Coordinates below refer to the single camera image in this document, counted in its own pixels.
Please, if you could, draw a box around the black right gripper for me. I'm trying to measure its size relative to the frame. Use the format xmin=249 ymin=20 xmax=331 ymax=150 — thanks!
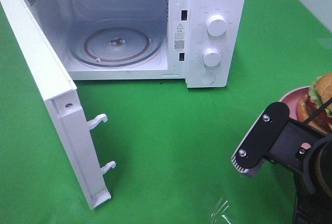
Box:
xmin=266 ymin=117 xmax=332 ymax=193

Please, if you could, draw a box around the pink round plate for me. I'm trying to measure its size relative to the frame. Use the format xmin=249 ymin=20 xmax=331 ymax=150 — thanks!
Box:
xmin=279 ymin=86 xmax=310 ymax=120

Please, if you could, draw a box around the burger with lettuce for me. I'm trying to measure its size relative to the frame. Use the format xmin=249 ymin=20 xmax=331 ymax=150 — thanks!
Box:
xmin=296 ymin=72 xmax=331 ymax=134

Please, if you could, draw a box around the round door release button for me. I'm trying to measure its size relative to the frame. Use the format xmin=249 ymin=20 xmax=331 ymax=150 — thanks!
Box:
xmin=200 ymin=72 xmax=215 ymax=85

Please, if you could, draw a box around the white microwave door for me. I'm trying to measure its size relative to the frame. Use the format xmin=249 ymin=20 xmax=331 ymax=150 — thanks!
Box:
xmin=1 ymin=0 xmax=116 ymax=209

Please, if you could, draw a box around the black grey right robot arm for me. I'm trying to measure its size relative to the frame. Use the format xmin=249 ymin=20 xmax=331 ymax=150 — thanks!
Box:
xmin=268 ymin=119 xmax=331 ymax=223

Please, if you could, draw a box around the clear tape patch on table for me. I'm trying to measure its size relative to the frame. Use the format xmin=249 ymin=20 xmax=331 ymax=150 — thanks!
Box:
xmin=210 ymin=198 xmax=232 ymax=224

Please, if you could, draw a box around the lower white microwave knob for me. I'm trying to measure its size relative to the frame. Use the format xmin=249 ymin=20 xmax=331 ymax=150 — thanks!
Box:
xmin=202 ymin=48 xmax=221 ymax=67

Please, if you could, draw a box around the white microwave knob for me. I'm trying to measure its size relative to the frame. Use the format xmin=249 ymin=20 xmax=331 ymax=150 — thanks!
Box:
xmin=202 ymin=48 xmax=221 ymax=67
xmin=206 ymin=13 xmax=227 ymax=37

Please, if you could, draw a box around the upper white microwave knob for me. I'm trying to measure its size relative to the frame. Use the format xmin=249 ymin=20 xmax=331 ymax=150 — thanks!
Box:
xmin=206 ymin=13 xmax=227 ymax=37

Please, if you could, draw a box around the white microwave oven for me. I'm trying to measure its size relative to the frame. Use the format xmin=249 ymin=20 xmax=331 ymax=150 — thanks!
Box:
xmin=5 ymin=0 xmax=247 ymax=89

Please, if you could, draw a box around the white warning label sticker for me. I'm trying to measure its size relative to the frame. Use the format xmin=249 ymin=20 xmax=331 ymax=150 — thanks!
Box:
xmin=172 ymin=21 xmax=187 ymax=51

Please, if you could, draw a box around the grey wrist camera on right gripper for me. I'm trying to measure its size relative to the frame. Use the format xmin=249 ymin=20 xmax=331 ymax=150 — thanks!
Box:
xmin=231 ymin=102 xmax=290 ymax=177

